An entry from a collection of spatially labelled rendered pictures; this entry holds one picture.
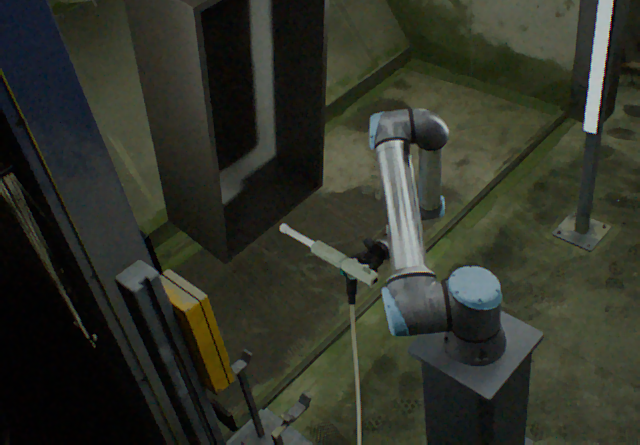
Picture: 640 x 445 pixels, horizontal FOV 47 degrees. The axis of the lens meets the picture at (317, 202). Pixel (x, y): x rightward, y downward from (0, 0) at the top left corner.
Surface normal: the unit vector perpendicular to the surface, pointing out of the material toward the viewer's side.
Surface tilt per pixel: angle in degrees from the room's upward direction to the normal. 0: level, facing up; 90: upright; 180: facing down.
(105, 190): 90
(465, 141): 0
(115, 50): 57
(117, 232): 90
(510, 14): 90
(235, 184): 12
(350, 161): 0
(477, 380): 0
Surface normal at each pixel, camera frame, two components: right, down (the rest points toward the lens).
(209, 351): 0.73, 0.36
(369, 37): 0.53, -0.11
